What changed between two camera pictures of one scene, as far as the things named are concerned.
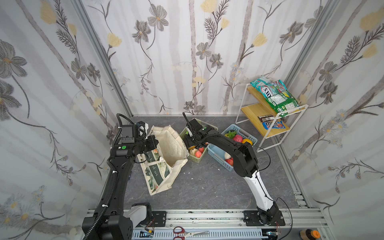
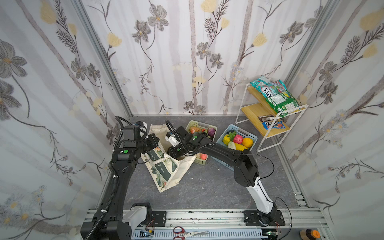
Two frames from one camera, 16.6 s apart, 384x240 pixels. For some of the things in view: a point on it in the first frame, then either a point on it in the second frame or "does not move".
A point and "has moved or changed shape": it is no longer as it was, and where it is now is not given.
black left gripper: [151, 143] does not move
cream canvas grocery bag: [156, 164] has moved or changed shape
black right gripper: [190, 141] to [174, 151]
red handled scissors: [180, 231] does not move
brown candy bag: [266, 118] does not move
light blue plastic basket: [216, 153] does not move
